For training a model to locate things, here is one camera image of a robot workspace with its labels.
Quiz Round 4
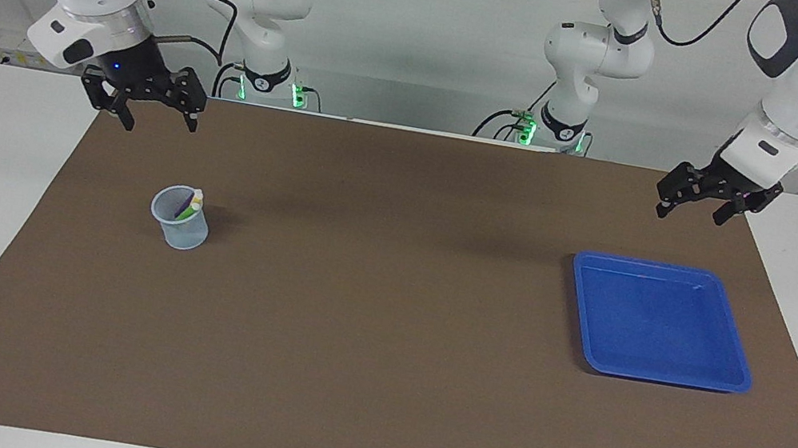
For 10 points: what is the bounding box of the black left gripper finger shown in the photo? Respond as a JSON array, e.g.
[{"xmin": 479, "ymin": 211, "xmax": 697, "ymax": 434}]
[
  {"xmin": 651, "ymin": 158, "xmax": 711, "ymax": 226},
  {"xmin": 710, "ymin": 170, "xmax": 785, "ymax": 236}
]

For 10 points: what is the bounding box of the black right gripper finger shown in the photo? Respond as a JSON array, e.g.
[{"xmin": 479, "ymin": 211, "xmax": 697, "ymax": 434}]
[
  {"xmin": 166, "ymin": 64, "xmax": 213, "ymax": 136},
  {"xmin": 74, "ymin": 63, "xmax": 144, "ymax": 133}
]

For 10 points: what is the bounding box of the light blue mesh cup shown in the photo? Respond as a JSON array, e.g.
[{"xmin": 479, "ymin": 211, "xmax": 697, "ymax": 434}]
[{"xmin": 145, "ymin": 181, "xmax": 217, "ymax": 255}]

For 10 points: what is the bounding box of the blue plastic tray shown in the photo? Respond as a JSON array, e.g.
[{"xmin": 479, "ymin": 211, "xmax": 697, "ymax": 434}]
[{"xmin": 556, "ymin": 248, "xmax": 770, "ymax": 398}]

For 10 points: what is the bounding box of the brown table mat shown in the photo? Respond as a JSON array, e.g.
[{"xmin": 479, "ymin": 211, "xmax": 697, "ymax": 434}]
[{"xmin": 0, "ymin": 58, "xmax": 798, "ymax": 448}]

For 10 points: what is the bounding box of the black right base cable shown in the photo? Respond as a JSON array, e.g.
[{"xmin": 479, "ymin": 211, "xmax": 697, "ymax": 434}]
[{"xmin": 212, "ymin": 60, "xmax": 248, "ymax": 101}]

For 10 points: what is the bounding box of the black base cable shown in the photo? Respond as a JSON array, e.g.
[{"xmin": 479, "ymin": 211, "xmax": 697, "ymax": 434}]
[
  {"xmin": 212, "ymin": 60, "xmax": 248, "ymax": 101},
  {"xmin": 472, "ymin": 68, "xmax": 557, "ymax": 150}
]

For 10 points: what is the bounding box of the white wall socket box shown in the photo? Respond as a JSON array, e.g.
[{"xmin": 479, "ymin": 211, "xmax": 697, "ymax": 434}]
[{"xmin": 0, "ymin": 23, "xmax": 51, "ymax": 72}]

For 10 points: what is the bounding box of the black left base cable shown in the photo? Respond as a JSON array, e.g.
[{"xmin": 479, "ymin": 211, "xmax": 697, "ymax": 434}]
[{"xmin": 472, "ymin": 68, "xmax": 557, "ymax": 150}]

